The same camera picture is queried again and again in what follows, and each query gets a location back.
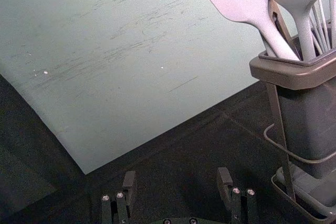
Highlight steel kitchen tongs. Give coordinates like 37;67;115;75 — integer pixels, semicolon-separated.
267;0;302;57

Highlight plain pale wall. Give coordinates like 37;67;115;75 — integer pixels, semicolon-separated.
0;0;336;175

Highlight dark grey utensil holder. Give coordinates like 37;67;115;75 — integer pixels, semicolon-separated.
249;49;336;208

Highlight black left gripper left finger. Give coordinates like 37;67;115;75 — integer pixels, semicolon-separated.
101;170;137;224

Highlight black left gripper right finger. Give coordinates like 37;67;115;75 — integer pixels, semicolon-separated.
216;167;257;224

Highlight black rack with steel bars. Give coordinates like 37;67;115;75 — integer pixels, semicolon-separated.
263;81;336;222

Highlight black table cloth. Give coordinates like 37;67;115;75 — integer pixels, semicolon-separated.
0;74;336;224

